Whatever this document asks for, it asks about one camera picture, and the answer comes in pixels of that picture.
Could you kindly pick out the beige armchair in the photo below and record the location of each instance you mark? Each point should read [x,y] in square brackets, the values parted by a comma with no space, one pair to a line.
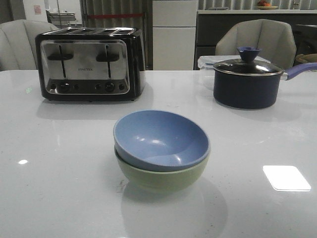
[17,43]
[275,38]

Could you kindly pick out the fruit bowl on counter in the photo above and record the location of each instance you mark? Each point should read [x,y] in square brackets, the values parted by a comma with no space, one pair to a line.
[265,5]

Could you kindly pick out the beige armchair left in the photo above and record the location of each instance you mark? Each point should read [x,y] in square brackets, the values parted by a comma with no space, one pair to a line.
[17,43]

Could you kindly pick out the clear plastic container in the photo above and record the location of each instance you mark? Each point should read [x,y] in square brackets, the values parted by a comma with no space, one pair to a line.
[208,61]

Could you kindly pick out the wicker basket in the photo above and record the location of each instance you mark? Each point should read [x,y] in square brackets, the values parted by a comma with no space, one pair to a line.
[302,58]

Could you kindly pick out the green bowl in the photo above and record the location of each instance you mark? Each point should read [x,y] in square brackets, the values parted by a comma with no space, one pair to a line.
[162,182]

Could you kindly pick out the blue bowl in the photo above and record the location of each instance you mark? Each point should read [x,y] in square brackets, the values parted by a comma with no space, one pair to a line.
[160,141]

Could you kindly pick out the black and chrome toaster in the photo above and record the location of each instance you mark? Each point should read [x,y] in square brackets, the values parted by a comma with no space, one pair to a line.
[91,64]

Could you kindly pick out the glass pot lid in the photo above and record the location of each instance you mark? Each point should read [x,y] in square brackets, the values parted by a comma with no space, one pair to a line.
[247,64]

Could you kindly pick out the red barrier belt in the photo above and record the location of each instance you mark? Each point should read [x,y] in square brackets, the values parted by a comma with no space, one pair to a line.
[110,16]

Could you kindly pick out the white refrigerator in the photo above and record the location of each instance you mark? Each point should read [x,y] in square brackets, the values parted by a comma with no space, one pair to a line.
[174,31]

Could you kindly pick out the beige armchair right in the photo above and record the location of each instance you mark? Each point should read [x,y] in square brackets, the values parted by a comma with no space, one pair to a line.
[275,38]

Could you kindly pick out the dark blue saucepan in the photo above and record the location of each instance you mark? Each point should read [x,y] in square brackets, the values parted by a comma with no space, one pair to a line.
[253,92]

